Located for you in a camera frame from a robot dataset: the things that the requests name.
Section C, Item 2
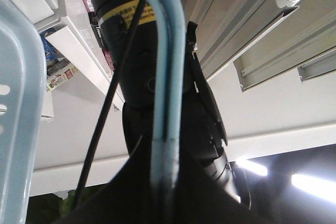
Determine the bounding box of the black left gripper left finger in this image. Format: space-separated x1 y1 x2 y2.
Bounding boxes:
54 142 153 223

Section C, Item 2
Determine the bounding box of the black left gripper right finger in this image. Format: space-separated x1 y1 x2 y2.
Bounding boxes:
175 95 270 223

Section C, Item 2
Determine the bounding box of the light blue plastic basket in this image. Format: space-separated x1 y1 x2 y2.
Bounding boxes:
1 0 185 223

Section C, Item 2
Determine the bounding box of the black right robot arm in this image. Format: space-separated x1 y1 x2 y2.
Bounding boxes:
92 0 251 207

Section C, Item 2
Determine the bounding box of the white supermarket shelf unit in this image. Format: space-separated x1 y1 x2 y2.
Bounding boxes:
0 0 127 122

